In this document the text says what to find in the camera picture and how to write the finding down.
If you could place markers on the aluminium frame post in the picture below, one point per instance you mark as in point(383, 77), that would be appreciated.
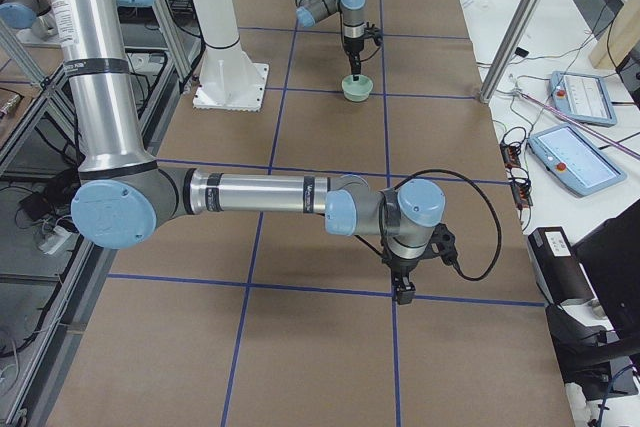
point(514, 33)

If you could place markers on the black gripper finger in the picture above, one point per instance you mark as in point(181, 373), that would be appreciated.
point(403, 289)
point(355, 66)

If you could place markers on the black box with label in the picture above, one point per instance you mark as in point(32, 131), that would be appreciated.
point(557, 269)

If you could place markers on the near teach pendant tablet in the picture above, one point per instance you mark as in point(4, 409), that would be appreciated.
point(574, 160)

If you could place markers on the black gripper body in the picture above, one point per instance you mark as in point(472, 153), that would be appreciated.
point(401, 267)
point(353, 48)

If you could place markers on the green ceramic bowl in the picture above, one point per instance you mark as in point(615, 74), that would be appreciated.
point(357, 88)

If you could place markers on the far teach pendant tablet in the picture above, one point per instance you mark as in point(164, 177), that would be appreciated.
point(582, 97)

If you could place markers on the teach pendant tablet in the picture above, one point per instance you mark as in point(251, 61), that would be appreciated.
point(574, 160)
point(582, 97)

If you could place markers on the black monitor stand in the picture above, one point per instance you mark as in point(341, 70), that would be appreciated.
point(589, 356)

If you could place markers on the small black square sensor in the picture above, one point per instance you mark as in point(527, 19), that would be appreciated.
point(521, 52)

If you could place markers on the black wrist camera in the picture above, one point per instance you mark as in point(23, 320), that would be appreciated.
point(442, 245)
point(374, 33)

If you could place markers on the white pedestal column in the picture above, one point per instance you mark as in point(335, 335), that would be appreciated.
point(228, 79)

